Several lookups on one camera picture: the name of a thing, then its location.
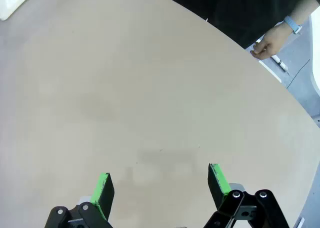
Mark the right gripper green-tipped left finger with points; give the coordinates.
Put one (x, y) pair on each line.
(103, 195)

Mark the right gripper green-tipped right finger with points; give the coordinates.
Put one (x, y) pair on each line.
(217, 185)

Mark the person's left forearm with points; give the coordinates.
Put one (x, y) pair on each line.
(303, 9)

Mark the cream folding basket brown rim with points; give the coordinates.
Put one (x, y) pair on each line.
(10, 3)

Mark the person's left hand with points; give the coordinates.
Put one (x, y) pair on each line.
(270, 43)

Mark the white black-tipped rod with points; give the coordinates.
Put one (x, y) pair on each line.
(279, 63)

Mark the white side table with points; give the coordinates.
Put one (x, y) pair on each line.
(315, 63)

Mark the person's black-clad torso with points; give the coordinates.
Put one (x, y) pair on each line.
(225, 8)

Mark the light blue wristwatch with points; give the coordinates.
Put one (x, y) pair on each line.
(291, 23)

